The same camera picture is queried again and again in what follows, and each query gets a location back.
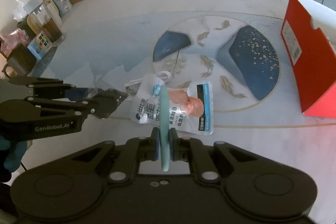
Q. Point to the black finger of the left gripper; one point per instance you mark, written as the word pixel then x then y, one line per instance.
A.
pixel 31 109
pixel 22 87

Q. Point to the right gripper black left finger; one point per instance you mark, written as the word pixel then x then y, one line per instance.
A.
pixel 128 157

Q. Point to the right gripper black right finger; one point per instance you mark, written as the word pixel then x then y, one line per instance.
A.
pixel 196 154

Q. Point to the white spouted drink pouch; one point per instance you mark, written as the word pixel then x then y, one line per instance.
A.
pixel 145 105

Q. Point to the clear bag with dark contents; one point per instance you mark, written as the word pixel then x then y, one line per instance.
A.
pixel 108 101

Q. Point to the teal plastic stick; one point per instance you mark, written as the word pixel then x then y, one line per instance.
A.
pixel 164 128

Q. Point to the blue rubik cube box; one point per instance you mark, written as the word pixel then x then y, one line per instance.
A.
pixel 39 45

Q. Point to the glass jar with white lid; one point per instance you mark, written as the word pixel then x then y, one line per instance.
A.
pixel 41 20

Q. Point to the red cardboard shoe box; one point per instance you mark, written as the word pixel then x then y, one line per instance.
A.
pixel 308 32

